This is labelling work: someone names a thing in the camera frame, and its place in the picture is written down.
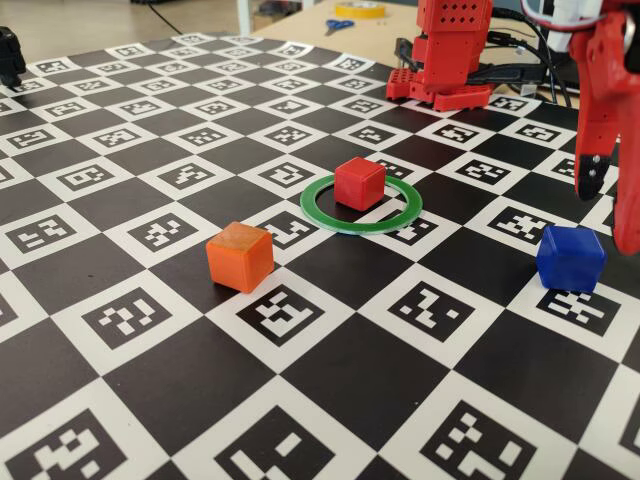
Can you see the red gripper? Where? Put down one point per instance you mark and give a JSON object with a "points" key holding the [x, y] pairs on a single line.
{"points": [[606, 65]]}

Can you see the blue cube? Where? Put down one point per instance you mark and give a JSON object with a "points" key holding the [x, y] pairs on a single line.
{"points": [[570, 260]]}

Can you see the red cube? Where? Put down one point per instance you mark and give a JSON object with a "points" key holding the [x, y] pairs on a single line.
{"points": [[357, 185]]}

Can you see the orange cube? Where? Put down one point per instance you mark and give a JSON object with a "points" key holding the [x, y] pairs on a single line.
{"points": [[240, 260]]}

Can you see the small white connector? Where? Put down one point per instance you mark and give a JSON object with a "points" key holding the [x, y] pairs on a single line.
{"points": [[529, 90]]}

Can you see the black usb plug adapter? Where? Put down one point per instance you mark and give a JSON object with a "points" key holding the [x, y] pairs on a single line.
{"points": [[500, 75]]}

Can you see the yellow tape roll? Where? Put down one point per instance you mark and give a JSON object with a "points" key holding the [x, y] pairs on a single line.
{"points": [[360, 10]]}

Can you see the black white marker checkerboard mat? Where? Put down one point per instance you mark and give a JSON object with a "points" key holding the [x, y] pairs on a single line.
{"points": [[150, 350]]}

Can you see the black stand clamp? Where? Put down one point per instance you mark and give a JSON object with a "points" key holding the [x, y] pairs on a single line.
{"points": [[10, 55]]}

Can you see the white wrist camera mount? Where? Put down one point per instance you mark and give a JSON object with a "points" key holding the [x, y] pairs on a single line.
{"points": [[570, 20]]}

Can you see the white post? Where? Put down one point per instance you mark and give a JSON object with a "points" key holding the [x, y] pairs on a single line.
{"points": [[246, 15]]}

